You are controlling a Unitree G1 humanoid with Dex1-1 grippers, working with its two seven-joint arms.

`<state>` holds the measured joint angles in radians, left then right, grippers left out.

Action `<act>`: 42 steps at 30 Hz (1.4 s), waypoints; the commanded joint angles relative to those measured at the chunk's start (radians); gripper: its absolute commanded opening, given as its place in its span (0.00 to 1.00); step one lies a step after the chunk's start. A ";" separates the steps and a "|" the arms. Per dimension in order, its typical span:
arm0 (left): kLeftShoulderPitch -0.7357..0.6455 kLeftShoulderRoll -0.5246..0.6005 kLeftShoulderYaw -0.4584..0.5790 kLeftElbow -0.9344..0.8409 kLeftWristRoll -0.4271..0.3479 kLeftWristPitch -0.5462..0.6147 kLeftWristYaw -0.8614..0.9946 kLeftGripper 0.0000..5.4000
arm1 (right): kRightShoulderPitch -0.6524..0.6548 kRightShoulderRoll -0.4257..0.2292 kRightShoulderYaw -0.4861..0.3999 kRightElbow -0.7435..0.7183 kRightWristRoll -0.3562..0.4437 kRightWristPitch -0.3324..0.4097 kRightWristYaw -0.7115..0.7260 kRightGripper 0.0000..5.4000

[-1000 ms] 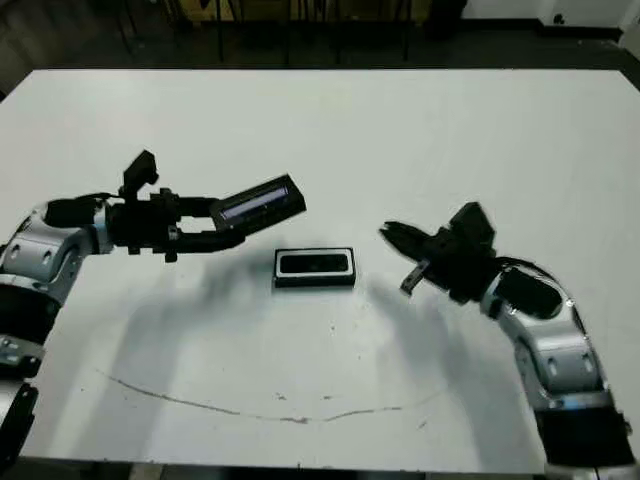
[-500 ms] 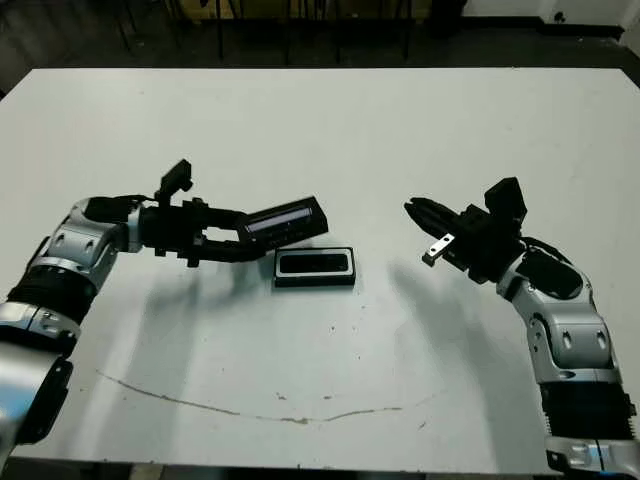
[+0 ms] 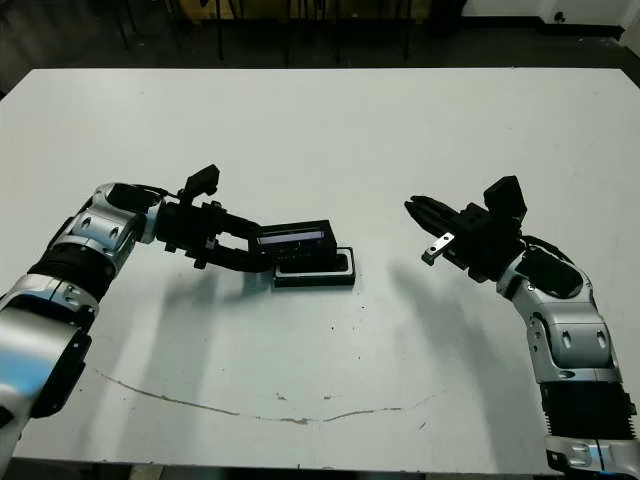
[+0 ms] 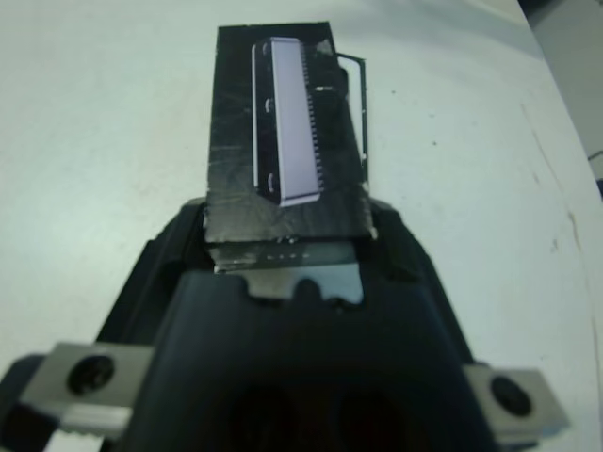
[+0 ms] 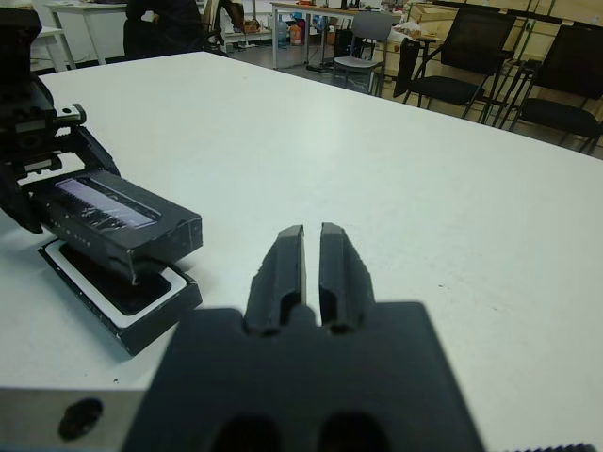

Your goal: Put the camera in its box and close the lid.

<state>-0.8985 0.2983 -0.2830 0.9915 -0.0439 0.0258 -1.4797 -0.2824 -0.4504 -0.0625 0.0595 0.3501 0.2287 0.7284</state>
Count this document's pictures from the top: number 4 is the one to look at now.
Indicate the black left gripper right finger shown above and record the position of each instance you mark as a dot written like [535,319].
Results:
[405,263]

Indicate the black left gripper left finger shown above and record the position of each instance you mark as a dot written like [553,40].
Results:
[160,273]

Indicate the black box lid camera print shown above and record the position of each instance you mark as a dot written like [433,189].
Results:
[235,141]

